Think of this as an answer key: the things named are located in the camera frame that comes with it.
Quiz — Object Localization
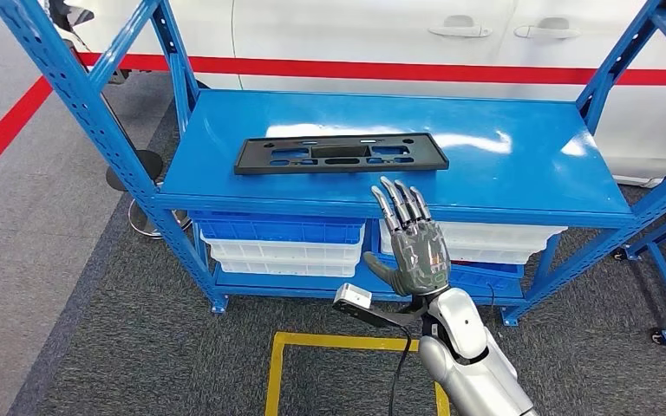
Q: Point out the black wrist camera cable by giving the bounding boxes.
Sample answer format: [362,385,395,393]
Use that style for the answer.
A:
[387,321,415,416]

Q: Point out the yellow floor tape square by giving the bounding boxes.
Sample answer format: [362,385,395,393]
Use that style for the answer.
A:
[264,331,452,416]

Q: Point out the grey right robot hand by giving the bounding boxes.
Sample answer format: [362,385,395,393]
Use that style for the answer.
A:
[362,176,453,298]

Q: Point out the black round stanchion base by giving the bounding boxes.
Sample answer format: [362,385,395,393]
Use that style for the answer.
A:
[106,150,165,193]

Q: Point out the blue metal shelf rack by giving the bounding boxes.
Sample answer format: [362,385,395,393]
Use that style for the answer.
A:
[0,0,666,328]

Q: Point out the chrome stanchion post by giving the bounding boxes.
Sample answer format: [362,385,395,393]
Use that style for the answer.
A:
[60,36,193,241]

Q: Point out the white car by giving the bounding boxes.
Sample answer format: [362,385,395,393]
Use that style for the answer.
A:
[45,0,666,188]

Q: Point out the red barrier belt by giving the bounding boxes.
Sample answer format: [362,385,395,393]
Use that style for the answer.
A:
[77,53,666,88]
[0,75,54,197]

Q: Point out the black plastic plate frame part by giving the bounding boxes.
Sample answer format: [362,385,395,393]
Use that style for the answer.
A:
[233,132,450,176]

